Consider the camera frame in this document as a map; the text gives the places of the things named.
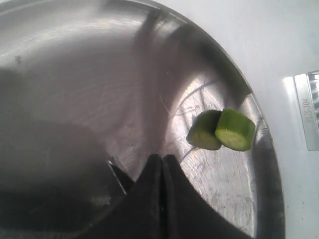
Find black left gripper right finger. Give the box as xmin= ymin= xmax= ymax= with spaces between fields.
xmin=162 ymin=154 xmax=249 ymax=239

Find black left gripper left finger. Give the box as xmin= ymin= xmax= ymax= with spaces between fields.
xmin=78 ymin=154 xmax=162 ymax=239

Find black handled kitchen knife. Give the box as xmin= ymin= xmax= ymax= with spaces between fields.
xmin=108 ymin=161 xmax=135 ymax=193

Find cut green cucumber slice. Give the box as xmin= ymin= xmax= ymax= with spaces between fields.
xmin=215 ymin=109 xmax=256 ymax=151

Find round stainless steel plate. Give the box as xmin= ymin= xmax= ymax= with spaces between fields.
xmin=0 ymin=0 xmax=286 ymax=239

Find steel wire utensil rack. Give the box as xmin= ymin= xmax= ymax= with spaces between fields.
xmin=294 ymin=71 xmax=319 ymax=151

